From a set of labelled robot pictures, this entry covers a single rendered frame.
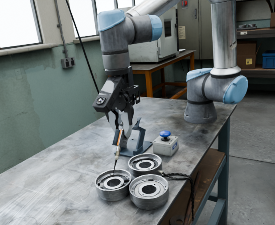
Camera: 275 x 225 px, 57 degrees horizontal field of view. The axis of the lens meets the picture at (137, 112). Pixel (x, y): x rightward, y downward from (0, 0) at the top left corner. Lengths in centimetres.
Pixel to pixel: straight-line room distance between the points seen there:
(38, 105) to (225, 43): 188
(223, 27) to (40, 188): 82
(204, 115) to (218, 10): 44
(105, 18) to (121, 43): 7
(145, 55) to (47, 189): 237
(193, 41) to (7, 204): 409
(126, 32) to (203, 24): 383
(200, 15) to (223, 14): 352
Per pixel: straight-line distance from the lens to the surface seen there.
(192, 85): 113
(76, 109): 283
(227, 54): 102
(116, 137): 76
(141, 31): 74
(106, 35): 69
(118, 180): 76
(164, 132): 91
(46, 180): 90
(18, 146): 244
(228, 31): 101
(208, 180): 123
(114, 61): 70
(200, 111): 115
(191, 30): 457
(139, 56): 305
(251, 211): 197
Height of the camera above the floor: 125
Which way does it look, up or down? 19 degrees down
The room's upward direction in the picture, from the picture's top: 6 degrees counter-clockwise
